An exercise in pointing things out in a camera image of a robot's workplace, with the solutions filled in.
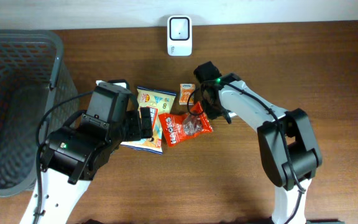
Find beige wet wipes pack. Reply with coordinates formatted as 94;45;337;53
121;86;177;154

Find orange tissue pack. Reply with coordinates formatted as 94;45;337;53
178;83;196;105

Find red Hacks candy bag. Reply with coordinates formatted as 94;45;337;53
158;102;213;147

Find white barcode scanner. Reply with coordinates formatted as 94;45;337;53
167;15;193;57

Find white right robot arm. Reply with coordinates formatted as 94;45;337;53
193;62;323;223

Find grey plastic mesh basket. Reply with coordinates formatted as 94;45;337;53
0;30;79;197

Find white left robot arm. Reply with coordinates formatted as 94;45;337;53
21;80;153;223

